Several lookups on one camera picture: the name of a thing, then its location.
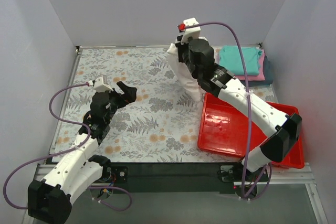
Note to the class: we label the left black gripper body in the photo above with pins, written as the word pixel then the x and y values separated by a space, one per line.
pixel 118 97

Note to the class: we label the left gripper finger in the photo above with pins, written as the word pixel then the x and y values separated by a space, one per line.
pixel 131 94
pixel 123 87

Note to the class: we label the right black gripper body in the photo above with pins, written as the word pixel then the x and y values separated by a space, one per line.
pixel 180 51

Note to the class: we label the white coca-cola t-shirt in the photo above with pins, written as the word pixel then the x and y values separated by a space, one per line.
pixel 175 59

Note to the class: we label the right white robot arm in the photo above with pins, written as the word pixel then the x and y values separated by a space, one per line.
pixel 282 130

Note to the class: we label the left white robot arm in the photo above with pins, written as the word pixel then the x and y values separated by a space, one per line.
pixel 51 198

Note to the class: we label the folded teal t-shirt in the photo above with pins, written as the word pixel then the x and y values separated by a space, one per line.
pixel 224 54

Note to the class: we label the floral patterned table mat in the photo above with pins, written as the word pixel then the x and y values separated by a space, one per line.
pixel 160 126

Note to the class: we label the folded pink t-shirt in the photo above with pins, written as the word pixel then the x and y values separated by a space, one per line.
pixel 253 59

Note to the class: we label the folded dark blue t-shirt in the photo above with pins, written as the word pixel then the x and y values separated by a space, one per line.
pixel 264 79

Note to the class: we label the red plastic tray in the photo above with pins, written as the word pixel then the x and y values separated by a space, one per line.
pixel 223 130

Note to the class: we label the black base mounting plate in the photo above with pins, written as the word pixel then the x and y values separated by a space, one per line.
pixel 173 177

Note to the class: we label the aluminium frame rail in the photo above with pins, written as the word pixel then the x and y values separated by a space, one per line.
pixel 279 175

